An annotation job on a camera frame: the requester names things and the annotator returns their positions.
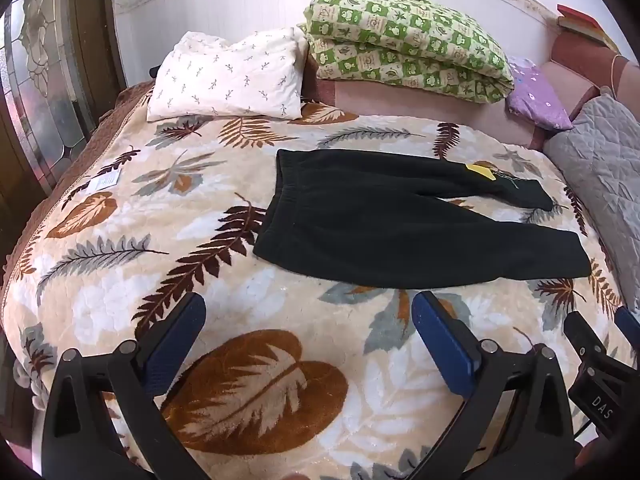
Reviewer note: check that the white blanket label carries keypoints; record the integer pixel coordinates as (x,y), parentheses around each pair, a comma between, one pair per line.
(104,180)

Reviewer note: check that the brown bedspread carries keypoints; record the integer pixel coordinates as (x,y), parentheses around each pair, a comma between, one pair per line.
(95,135)

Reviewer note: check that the wooden door frame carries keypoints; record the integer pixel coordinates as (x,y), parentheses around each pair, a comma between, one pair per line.
(97,35)

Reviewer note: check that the red book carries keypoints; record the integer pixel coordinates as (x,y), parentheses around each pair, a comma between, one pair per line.
(580,16)

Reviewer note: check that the purple flowered pillow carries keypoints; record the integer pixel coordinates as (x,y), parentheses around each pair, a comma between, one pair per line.
(537,92)

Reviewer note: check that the pink upholstered headboard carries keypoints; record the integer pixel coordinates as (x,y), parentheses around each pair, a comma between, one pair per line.
(425,105)

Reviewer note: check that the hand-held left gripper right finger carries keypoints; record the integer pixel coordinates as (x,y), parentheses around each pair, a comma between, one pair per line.
(442,340)

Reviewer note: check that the leaf print blanket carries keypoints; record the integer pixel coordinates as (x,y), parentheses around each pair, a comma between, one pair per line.
(260,305)

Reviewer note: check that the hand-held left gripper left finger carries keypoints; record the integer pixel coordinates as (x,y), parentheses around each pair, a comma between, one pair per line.
(175,335)

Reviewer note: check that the patterned glass door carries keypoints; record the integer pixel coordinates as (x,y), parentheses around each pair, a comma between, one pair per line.
(45,85)

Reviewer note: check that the white sprig print pillow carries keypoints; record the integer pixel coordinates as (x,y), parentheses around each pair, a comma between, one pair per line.
(225,77)

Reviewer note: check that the grey quilted cushion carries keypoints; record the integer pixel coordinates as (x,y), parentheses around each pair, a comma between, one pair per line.
(600,160)

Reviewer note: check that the red books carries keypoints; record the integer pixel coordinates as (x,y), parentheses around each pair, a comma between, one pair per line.
(592,35)

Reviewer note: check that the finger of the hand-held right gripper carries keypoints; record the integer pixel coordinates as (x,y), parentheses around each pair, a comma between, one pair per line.
(628,321)
(582,332)

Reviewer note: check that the black pants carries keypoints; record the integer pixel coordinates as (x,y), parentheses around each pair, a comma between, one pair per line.
(375,225)

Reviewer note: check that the yellow tag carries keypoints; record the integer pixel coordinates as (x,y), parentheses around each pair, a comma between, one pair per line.
(481,171)

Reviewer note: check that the green checked quilt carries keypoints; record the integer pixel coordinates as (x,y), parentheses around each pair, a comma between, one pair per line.
(400,42)

